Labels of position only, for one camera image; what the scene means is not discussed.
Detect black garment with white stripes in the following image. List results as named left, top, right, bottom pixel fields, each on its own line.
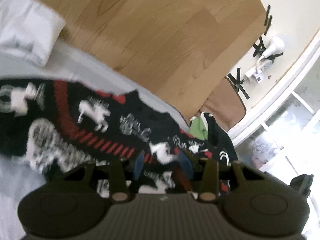
left=201, top=112, right=239, bottom=167

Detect white cone-shaped device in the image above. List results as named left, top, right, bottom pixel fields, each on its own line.
left=257, top=36, right=285, bottom=68

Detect white folded cloth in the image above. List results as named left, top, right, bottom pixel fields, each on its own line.
left=0, top=0, right=67, bottom=67

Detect white plug adapter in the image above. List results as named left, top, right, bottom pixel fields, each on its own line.
left=245, top=66, right=265, bottom=83

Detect green cloth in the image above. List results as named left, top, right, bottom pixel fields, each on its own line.
left=189, top=116, right=209, bottom=140

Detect black printed garment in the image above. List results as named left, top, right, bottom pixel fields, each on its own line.
left=0, top=79, right=232, bottom=198

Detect wood grain wall sheet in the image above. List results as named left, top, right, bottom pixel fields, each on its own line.
left=26, top=0, right=269, bottom=127

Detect black tape strips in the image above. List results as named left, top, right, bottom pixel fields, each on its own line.
left=225, top=0, right=285, bottom=100

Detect grey striped bed sheet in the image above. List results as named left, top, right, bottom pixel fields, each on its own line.
left=0, top=40, right=193, bottom=240

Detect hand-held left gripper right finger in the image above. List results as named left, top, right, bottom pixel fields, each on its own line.
left=175, top=150, right=267, bottom=203

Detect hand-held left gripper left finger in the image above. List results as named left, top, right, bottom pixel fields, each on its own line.
left=64, top=151, right=146, bottom=203

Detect white window frame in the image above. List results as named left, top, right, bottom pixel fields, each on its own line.
left=229, top=29, right=320, bottom=205

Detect brown cushion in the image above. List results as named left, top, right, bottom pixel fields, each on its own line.
left=199, top=77, right=247, bottom=133

